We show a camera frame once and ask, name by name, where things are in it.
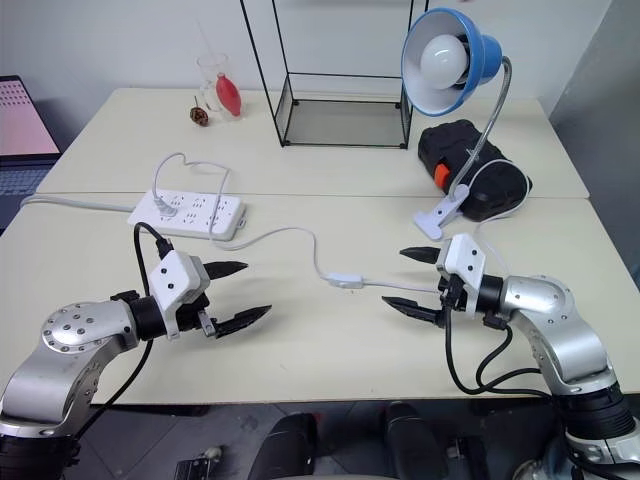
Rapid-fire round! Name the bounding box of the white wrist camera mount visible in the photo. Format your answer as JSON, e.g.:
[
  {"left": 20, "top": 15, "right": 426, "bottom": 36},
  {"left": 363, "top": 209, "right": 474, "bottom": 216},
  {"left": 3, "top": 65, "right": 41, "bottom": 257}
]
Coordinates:
[
  {"left": 435, "top": 233, "right": 488, "bottom": 314},
  {"left": 148, "top": 250, "right": 212, "bottom": 342}
]

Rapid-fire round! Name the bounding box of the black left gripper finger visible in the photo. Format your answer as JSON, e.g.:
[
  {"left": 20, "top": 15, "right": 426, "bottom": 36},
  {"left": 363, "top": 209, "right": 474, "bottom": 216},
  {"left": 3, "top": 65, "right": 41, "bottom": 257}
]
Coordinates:
[
  {"left": 198, "top": 304, "right": 274, "bottom": 342},
  {"left": 203, "top": 260, "right": 250, "bottom": 282}
]

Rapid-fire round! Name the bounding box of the blue gooseneck clip desk lamp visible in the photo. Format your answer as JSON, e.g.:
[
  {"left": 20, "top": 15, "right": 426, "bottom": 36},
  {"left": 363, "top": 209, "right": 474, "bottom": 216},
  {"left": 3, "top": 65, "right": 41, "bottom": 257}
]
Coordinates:
[{"left": 401, "top": 8, "right": 515, "bottom": 240}]

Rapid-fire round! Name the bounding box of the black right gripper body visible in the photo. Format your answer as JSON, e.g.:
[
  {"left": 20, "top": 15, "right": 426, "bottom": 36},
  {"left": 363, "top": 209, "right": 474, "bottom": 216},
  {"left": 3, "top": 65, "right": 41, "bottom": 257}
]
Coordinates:
[{"left": 435, "top": 271, "right": 470, "bottom": 316}]

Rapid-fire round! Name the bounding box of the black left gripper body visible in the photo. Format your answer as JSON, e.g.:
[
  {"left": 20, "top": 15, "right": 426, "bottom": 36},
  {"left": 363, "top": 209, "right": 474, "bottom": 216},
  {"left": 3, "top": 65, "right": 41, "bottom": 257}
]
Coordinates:
[{"left": 174, "top": 292, "right": 212, "bottom": 335}]

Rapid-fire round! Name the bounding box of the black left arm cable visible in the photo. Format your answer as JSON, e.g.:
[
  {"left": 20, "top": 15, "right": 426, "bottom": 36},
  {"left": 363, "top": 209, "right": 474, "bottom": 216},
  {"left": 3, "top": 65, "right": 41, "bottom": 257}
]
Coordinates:
[{"left": 74, "top": 222, "right": 174, "bottom": 441}]

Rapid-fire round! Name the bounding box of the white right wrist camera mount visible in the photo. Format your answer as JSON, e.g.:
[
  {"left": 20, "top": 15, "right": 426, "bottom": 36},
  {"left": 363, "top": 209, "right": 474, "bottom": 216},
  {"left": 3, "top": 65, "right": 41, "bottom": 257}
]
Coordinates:
[{"left": 435, "top": 233, "right": 488, "bottom": 314}]

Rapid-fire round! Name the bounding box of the red bulb shaped object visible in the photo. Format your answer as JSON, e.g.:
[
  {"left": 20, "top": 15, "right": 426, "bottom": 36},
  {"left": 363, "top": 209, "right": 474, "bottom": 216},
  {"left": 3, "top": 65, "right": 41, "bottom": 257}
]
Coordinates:
[{"left": 214, "top": 72, "right": 245, "bottom": 119}]

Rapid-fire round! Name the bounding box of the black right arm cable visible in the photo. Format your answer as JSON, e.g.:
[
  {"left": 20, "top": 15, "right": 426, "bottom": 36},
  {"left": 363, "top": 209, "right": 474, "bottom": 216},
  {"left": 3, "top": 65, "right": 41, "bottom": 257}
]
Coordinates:
[{"left": 441, "top": 294, "right": 556, "bottom": 399}]

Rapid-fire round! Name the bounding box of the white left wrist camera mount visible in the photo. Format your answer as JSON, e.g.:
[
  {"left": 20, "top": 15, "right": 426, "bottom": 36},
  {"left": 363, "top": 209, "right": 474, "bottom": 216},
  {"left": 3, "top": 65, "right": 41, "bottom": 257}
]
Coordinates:
[{"left": 148, "top": 250, "right": 212, "bottom": 342}]

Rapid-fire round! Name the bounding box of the laptop with pink screen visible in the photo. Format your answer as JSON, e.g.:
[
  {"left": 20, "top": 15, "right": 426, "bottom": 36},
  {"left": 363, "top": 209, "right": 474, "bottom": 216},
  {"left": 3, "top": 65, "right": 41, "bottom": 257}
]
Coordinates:
[{"left": 0, "top": 74, "right": 63, "bottom": 222}]

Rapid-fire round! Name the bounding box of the grey power strip cable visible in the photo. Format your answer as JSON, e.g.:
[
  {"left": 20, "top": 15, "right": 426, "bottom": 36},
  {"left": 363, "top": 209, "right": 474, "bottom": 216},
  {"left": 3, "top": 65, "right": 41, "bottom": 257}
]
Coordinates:
[{"left": 19, "top": 195, "right": 142, "bottom": 215}]

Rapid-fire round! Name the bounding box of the dark rounded shape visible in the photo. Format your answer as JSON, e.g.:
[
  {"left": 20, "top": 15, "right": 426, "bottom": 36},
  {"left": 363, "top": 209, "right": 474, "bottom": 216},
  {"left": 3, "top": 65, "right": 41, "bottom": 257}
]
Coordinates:
[
  {"left": 383, "top": 400, "right": 450, "bottom": 480},
  {"left": 266, "top": 411, "right": 320, "bottom": 480}
]

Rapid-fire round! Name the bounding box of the white power strip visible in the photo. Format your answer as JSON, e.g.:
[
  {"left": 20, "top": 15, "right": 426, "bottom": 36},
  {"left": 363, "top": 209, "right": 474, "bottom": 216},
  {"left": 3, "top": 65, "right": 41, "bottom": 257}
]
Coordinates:
[{"left": 127, "top": 190, "right": 248, "bottom": 241}]

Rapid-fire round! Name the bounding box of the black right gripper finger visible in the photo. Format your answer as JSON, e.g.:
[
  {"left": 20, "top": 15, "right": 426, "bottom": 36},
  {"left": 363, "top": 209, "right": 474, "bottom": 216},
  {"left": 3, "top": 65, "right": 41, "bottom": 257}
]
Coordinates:
[
  {"left": 381, "top": 295, "right": 446, "bottom": 327},
  {"left": 399, "top": 245, "right": 442, "bottom": 266}
]

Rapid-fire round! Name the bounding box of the small brown pinecone ornament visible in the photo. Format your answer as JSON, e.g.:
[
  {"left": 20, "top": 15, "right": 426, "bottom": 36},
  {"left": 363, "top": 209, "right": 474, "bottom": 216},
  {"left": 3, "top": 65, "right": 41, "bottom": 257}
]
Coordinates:
[{"left": 188, "top": 95, "right": 211, "bottom": 128}]

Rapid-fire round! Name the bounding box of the white power plug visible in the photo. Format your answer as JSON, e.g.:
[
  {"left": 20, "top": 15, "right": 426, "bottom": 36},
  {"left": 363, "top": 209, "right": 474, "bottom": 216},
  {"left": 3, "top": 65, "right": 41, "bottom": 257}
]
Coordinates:
[{"left": 152, "top": 196, "right": 180, "bottom": 222}]

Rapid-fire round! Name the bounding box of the white cable with switch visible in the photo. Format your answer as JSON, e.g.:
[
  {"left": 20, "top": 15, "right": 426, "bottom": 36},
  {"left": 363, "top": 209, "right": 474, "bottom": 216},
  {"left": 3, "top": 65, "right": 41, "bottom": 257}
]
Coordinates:
[{"left": 152, "top": 152, "right": 534, "bottom": 296}]

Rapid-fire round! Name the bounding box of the clear glass cup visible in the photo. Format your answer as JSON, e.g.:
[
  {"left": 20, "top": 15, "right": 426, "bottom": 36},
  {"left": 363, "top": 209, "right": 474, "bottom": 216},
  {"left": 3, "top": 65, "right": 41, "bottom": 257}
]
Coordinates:
[{"left": 195, "top": 53, "right": 247, "bottom": 122}]

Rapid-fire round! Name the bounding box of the white inline cord switch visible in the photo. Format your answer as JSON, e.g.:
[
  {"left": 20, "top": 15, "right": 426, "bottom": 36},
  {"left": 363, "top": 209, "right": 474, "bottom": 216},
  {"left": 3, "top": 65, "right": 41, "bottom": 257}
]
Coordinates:
[{"left": 326, "top": 271, "right": 365, "bottom": 290}]

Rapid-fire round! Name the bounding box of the black tool case orange latch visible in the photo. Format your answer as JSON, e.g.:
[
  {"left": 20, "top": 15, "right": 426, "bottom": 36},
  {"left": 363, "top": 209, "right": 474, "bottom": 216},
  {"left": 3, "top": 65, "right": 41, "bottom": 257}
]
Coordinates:
[{"left": 417, "top": 119, "right": 534, "bottom": 223}]

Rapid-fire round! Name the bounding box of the black wire frame stand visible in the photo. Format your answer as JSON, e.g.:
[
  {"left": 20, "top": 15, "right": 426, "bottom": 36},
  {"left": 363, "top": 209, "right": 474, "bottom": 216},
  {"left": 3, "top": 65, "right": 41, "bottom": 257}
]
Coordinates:
[{"left": 239, "top": 0, "right": 431, "bottom": 149}]

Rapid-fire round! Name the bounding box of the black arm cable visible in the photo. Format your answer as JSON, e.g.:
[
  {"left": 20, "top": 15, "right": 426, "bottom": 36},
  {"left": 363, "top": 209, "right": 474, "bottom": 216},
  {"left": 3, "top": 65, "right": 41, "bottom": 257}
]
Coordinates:
[
  {"left": 74, "top": 222, "right": 174, "bottom": 441},
  {"left": 441, "top": 294, "right": 556, "bottom": 399}
]

